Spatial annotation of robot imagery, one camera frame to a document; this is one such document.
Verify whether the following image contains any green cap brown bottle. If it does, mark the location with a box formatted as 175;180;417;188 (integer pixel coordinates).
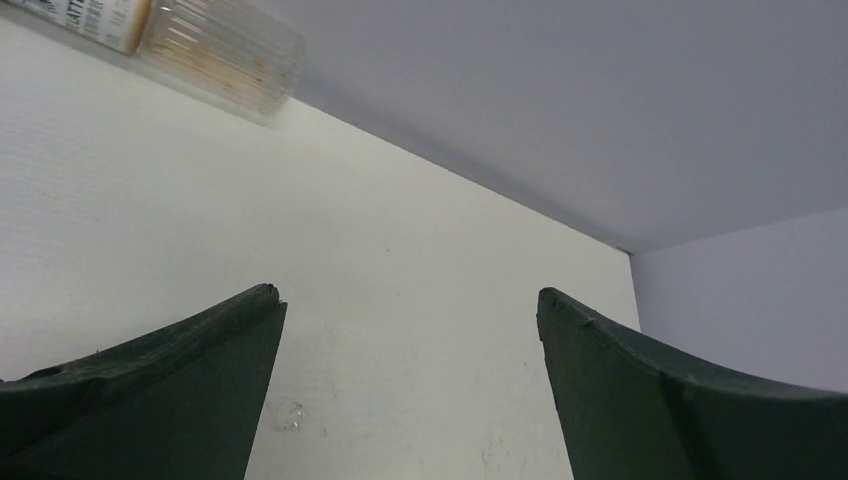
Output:
14;0;305;125

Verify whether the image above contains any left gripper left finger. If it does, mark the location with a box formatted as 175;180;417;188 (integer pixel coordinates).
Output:
1;284;287;479

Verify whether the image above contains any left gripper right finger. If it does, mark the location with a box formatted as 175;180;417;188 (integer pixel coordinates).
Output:
537;287;847;479

